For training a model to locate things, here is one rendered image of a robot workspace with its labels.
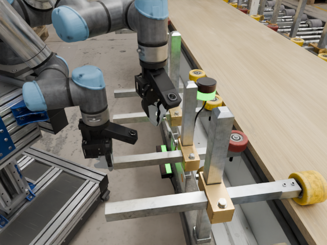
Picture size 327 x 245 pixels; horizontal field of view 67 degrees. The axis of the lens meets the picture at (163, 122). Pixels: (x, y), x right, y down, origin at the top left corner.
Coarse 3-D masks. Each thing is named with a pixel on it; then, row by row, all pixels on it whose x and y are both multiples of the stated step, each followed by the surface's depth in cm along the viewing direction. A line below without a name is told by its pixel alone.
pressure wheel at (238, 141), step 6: (234, 132) 85; (240, 132) 85; (234, 138) 83; (240, 138) 83; (246, 138) 82; (234, 144) 80; (240, 144) 80; (246, 144) 81; (234, 150) 81; (240, 150) 81
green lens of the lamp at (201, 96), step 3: (198, 93) 74; (201, 93) 73; (210, 93) 73; (213, 93) 73; (198, 96) 74; (201, 96) 73; (204, 96) 73; (207, 96) 73; (210, 96) 73; (213, 96) 74; (201, 99) 74; (204, 99) 73; (207, 99) 73; (210, 99) 74
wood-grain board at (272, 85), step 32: (192, 0) 265; (192, 32) 177; (224, 32) 177; (256, 32) 177; (224, 64) 132; (256, 64) 132; (288, 64) 132; (320, 64) 132; (224, 96) 105; (256, 96) 105; (288, 96) 105; (320, 96) 105; (256, 128) 88; (288, 128) 88; (320, 128) 88; (256, 160) 79; (288, 160) 75; (320, 160) 75; (320, 224) 58
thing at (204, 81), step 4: (200, 80) 73; (204, 80) 73; (208, 80) 73; (212, 80) 73; (200, 84) 72; (204, 84) 72; (208, 84) 72; (212, 84) 72; (200, 92) 73; (212, 92) 73; (204, 104) 78; (196, 116) 80
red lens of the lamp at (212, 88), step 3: (216, 81) 73; (198, 84) 72; (216, 84) 72; (198, 87) 73; (201, 87) 72; (204, 87) 71; (207, 87) 71; (210, 87) 71; (213, 87) 72; (198, 90) 73; (201, 90) 72; (204, 90) 72; (207, 90) 72; (210, 90) 72; (213, 90) 72
